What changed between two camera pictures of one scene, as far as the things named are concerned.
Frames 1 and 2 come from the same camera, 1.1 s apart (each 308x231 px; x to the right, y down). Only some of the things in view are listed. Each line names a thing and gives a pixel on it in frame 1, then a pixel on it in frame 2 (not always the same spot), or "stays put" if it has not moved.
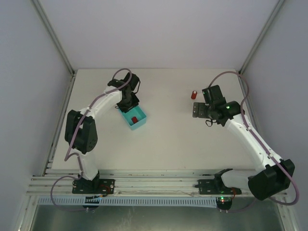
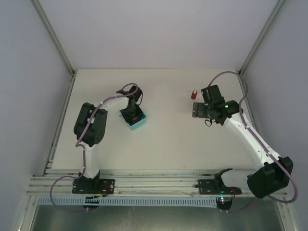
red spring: (194, 95) stays put
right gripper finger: (195, 108) stays put
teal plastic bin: (136, 111) stays put
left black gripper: (128, 106) to (134, 115)
